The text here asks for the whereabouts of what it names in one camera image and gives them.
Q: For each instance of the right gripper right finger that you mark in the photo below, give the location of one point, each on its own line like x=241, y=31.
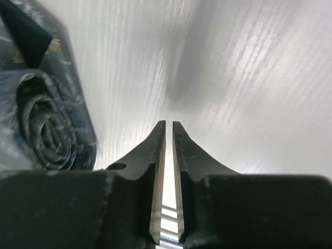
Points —
x=221, y=208

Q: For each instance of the blue-grey floral tie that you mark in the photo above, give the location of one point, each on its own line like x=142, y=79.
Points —
x=45, y=123

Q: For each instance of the aluminium mounting rail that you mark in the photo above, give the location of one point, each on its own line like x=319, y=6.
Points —
x=169, y=228

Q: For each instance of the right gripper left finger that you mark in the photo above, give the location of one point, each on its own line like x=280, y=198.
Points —
x=118, y=207

